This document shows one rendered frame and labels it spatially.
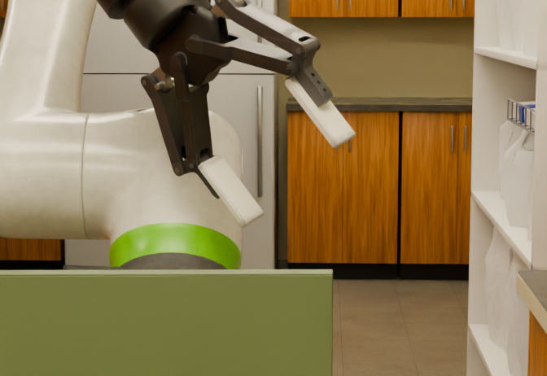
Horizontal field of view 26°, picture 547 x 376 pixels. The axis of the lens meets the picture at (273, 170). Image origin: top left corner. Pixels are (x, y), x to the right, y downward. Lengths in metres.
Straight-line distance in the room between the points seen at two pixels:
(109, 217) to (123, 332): 0.18
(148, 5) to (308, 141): 5.41
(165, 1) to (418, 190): 5.50
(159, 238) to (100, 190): 0.09
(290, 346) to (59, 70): 0.44
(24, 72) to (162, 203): 0.24
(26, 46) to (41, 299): 0.38
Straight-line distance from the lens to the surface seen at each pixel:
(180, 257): 1.10
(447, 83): 6.99
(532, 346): 2.47
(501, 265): 3.45
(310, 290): 1.01
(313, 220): 6.49
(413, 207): 6.50
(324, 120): 0.99
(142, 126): 1.18
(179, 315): 1.02
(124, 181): 1.16
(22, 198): 1.18
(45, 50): 1.32
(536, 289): 2.32
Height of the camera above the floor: 1.46
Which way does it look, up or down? 8 degrees down
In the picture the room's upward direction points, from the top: straight up
